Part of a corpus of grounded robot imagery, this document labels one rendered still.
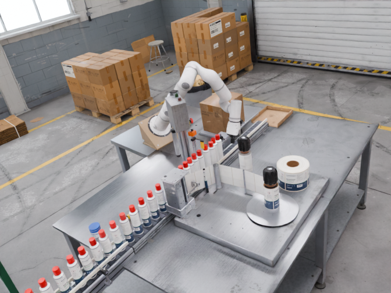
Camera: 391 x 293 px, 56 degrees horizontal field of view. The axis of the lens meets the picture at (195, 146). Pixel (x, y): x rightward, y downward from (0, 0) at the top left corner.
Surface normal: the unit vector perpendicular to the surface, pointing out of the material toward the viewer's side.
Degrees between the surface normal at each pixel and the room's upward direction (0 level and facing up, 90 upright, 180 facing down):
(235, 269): 0
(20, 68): 90
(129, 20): 90
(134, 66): 90
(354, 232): 0
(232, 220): 0
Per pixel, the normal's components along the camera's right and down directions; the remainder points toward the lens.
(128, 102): 0.70, 0.31
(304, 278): -0.17, -0.86
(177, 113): 0.30, 0.44
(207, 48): -0.63, 0.47
